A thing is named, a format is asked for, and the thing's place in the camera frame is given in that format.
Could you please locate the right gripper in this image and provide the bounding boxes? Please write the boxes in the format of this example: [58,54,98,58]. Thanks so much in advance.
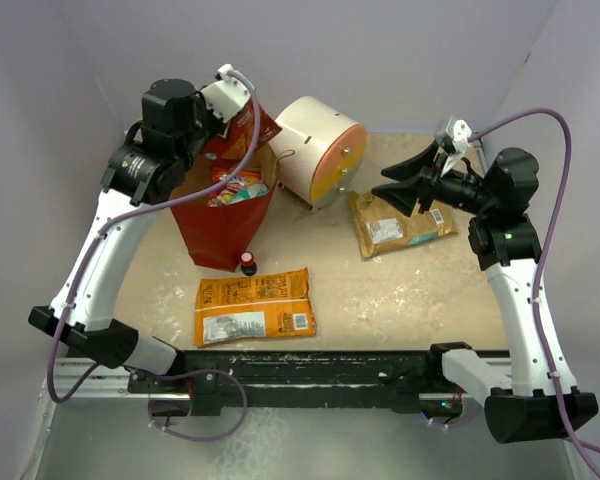
[373,138,496,216]

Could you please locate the red Doritos bag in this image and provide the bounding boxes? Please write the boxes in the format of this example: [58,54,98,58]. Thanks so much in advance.
[203,101,281,163]

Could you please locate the tan paper snack bag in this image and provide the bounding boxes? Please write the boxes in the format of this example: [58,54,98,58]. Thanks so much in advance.
[348,191,458,258]

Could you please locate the orange white snack bag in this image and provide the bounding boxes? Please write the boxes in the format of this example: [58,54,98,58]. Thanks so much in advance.
[207,167,261,207]

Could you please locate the teal snack packet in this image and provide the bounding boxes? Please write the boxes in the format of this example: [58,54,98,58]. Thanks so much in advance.
[229,181,269,204]

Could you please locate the red brown paper bag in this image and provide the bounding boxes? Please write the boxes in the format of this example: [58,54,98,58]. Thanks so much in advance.
[171,143,279,272]

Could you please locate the large orange snack bag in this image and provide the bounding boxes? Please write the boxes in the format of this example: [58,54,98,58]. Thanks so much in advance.
[194,268,317,348]

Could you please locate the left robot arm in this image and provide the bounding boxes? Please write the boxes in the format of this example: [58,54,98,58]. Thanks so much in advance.
[28,74,253,392]

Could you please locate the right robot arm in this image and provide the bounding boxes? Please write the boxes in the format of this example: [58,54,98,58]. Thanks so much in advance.
[371,144,598,444]

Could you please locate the round white drawer cabinet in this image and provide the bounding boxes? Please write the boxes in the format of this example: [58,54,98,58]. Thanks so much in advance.
[269,96,367,210]

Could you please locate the small dark sauce bottle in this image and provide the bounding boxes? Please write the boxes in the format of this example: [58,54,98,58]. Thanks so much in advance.
[240,251,258,276]

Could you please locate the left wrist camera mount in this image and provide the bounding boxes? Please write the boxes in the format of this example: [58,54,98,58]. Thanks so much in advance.
[200,64,254,124]

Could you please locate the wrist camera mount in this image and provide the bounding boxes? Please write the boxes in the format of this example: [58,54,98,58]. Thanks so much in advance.
[434,116,473,177]
[200,64,254,124]

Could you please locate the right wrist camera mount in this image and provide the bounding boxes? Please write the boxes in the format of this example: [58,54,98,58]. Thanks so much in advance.
[434,116,473,177]

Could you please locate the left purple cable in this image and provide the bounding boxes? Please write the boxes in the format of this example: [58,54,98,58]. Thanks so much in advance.
[45,69,260,405]

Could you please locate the black front frame rail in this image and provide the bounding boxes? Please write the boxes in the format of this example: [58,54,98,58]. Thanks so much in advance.
[64,342,511,416]

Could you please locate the lower purple cable loop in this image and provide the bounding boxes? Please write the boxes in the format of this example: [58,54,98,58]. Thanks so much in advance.
[147,368,252,443]

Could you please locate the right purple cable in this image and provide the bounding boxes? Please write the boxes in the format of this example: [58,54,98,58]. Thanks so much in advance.
[469,107,600,480]

